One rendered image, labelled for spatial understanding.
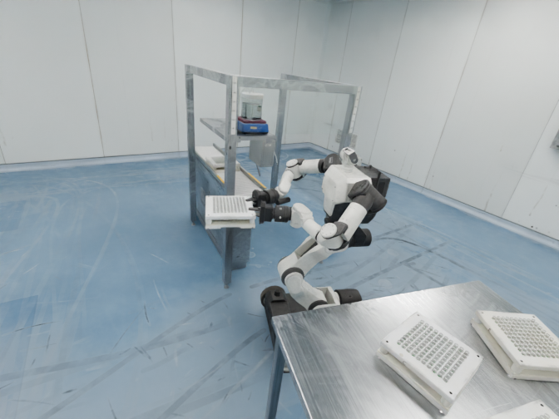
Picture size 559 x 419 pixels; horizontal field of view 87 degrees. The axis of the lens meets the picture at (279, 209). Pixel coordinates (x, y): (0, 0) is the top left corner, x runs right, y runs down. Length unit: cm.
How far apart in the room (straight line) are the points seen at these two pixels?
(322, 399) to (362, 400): 12
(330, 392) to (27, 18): 509
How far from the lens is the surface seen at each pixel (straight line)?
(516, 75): 505
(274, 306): 217
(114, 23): 534
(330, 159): 183
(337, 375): 111
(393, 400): 112
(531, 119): 496
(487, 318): 147
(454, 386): 115
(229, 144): 197
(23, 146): 546
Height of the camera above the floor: 170
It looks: 26 degrees down
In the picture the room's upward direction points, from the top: 7 degrees clockwise
